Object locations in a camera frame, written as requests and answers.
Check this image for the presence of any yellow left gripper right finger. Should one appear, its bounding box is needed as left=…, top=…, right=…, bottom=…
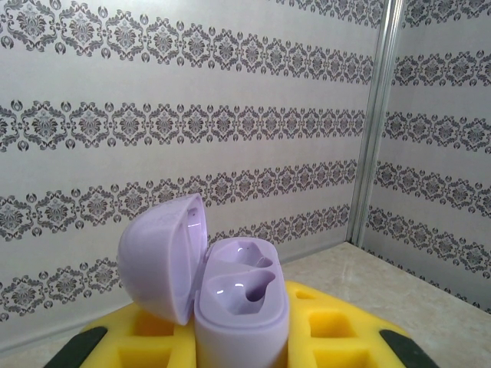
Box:
left=283, top=279, right=440, bottom=368

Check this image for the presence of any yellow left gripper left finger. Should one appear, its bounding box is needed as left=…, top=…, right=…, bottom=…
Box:
left=45, top=302, right=199, bottom=368

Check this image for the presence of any purple earbud charging case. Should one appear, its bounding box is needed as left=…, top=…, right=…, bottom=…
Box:
left=117, top=193, right=291, bottom=368

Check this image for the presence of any aluminium corner frame post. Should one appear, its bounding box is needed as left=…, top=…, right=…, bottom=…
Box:
left=347, top=0, right=403, bottom=246

